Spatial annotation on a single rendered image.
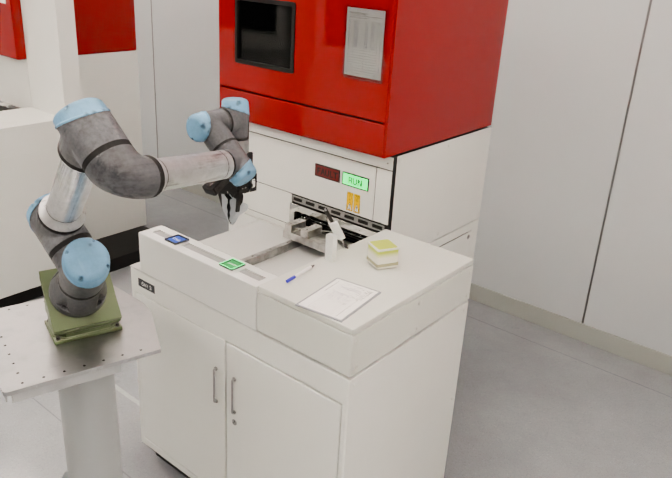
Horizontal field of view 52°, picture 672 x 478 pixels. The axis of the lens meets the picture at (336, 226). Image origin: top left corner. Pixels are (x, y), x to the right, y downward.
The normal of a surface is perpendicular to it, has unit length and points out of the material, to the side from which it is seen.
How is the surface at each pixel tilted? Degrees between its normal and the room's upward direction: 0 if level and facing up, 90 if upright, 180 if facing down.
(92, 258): 51
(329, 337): 90
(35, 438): 0
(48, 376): 0
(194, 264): 90
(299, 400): 90
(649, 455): 0
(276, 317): 90
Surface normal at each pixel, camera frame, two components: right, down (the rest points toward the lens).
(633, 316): -0.64, 0.25
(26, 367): 0.05, -0.93
